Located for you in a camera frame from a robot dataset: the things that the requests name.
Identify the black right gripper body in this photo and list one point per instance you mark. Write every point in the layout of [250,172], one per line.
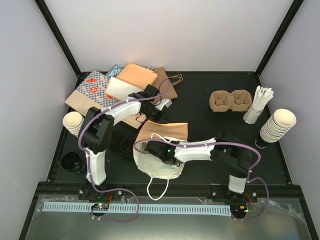
[162,159]

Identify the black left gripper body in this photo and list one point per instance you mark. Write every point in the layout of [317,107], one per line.
[153,116]

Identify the orange kraft paper bag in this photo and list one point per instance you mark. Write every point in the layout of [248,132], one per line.
[150,165]

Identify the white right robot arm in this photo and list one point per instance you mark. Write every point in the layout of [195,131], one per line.
[227,152]

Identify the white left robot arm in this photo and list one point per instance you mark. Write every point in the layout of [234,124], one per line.
[97,128]

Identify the black paper coffee cup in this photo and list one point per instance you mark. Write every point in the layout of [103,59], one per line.
[72,162]

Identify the cream cakes printed paper bag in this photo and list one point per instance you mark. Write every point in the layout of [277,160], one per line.
[135,120]

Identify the dark brown paper bag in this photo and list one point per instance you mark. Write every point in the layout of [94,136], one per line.
[166,84]

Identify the folded orange paper bag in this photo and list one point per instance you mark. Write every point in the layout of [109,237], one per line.
[132,79]

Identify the light blue paper bag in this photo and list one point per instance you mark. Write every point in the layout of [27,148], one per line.
[114,71]

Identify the cardboard cup carrier stack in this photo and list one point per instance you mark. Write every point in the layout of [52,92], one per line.
[237,101]

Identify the blue checkered paper bag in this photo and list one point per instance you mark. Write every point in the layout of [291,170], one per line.
[91,92]

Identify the left stack of paper cups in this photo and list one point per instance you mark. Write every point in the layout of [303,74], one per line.
[73,121]

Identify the stack of paper cups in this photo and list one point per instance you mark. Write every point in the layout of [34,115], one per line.
[73,121]
[281,121]

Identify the cup of white straws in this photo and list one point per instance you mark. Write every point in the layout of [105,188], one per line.
[261,97]

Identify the right stack of paper cups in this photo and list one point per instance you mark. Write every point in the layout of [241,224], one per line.
[281,121]

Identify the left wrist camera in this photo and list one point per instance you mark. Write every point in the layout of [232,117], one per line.
[163,104]

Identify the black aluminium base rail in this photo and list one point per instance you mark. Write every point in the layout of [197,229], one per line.
[215,192]

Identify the right black frame post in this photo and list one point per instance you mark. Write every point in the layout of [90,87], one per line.
[286,22]

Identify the black frame post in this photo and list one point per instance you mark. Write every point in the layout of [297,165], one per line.
[46,13]
[286,22]

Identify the left black frame post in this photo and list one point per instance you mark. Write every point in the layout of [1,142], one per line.
[46,13]

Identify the white slotted cable duct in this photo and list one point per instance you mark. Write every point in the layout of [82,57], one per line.
[120,208]

